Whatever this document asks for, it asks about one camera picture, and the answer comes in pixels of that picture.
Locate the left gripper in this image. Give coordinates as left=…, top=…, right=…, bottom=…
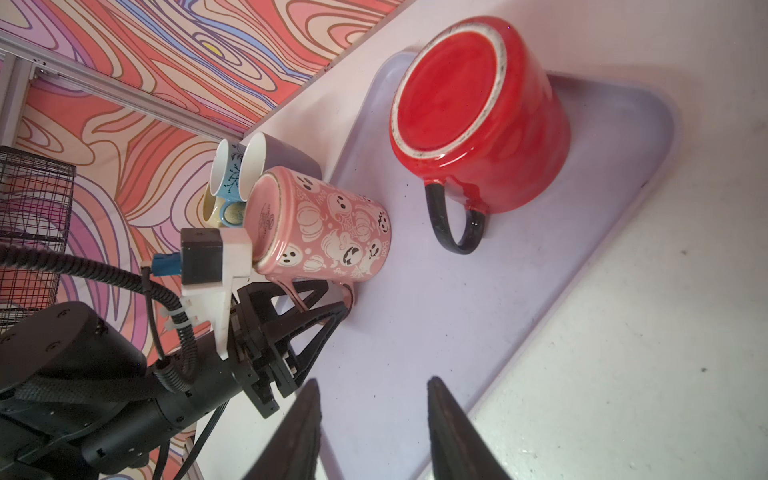
left=228, top=280, right=349, bottom=419

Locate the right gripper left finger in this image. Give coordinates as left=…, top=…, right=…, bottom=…
left=244, top=379, right=322, bottom=480

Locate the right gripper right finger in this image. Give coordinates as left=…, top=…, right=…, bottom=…
left=427, top=376, right=511, bottom=480

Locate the pink mug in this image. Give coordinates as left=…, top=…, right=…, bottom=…
left=243, top=166, right=393, bottom=311

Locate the beige speckled mug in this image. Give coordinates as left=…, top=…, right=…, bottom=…
left=200, top=186, right=226, bottom=228

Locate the blue textured mug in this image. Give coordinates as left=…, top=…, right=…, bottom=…
left=209, top=139, right=245, bottom=227

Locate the purple grey mug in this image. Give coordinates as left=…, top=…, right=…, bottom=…
left=238, top=132, right=322, bottom=202

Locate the red mug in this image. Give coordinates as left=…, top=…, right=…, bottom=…
left=389, top=16, right=571, bottom=255

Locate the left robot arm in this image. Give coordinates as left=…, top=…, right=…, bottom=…
left=1, top=246, right=350, bottom=479

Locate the lilac plastic tray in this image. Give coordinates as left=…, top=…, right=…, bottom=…
left=311, top=52, right=678, bottom=479

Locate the black wire basket left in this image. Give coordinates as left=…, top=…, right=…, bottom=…
left=1, top=146, right=76, bottom=332

